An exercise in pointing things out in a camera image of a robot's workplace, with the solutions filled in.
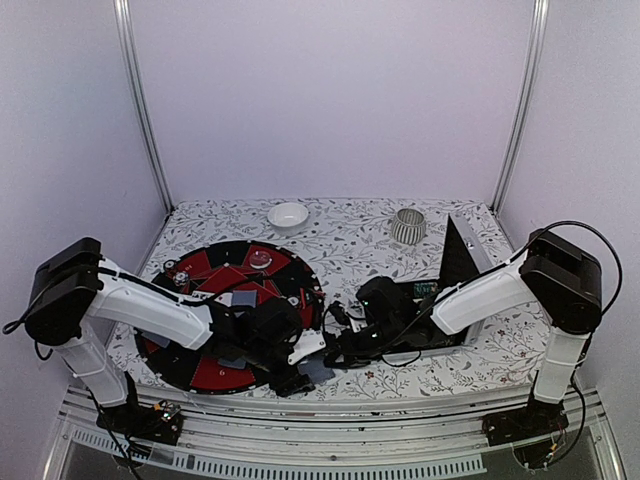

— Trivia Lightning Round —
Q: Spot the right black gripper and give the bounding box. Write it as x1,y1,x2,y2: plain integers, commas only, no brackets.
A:
324,317,404,367

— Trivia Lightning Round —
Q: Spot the blue white chip stack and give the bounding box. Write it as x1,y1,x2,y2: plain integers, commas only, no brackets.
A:
172,271,190,287

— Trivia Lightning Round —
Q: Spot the dealt blue playing cards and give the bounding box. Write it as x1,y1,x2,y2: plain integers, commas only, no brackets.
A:
217,356,247,370

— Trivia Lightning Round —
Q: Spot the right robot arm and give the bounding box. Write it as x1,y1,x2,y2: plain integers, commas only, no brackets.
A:
316,219,549,403

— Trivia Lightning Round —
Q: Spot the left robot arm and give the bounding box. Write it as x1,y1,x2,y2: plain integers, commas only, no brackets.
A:
2,237,326,434

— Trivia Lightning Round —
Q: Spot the upper poker chip row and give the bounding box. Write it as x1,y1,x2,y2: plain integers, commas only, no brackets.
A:
413,281,439,298

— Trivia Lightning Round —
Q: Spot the round red black poker mat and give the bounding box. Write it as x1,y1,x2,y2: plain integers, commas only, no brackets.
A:
135,241,324,395

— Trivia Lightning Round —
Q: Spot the aluminium poker chip case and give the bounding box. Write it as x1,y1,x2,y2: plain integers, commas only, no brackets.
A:
356,214,491,354

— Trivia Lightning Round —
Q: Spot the striped grey white cup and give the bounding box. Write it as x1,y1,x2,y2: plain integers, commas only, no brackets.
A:
391,208,426,245

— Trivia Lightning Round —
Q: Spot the white ceramic bowl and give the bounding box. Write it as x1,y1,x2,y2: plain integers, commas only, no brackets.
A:
267,202,310,236

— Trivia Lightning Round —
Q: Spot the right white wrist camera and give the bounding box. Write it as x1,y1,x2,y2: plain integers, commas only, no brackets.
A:
326,301,366,332

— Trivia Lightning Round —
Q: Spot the front aluminium rail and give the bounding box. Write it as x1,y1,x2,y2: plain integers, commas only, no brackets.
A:
42,384,626,480

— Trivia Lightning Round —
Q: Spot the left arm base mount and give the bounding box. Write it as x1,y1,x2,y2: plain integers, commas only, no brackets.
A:
96,400,184,446

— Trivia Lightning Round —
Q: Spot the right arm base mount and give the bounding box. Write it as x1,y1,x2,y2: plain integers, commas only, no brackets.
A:
482,398,569,446

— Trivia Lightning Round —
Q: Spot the right aluminium frame post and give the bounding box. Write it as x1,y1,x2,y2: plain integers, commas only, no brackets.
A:
490,0,550,216

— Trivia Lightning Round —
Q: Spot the aluminium frame post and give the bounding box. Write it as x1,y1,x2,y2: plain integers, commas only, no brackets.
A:
113,0,175,215
490,0,550,216

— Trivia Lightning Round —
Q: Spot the left aluminium frame post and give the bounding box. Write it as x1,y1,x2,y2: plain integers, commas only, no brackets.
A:
113,0,175,215

